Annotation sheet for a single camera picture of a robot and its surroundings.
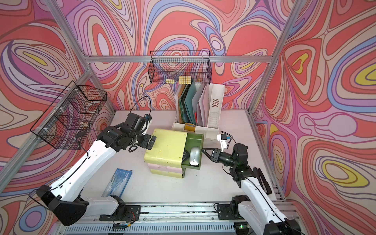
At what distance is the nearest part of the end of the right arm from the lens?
673 mm

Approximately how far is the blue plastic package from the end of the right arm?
53 centimetres

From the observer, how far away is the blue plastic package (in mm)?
810
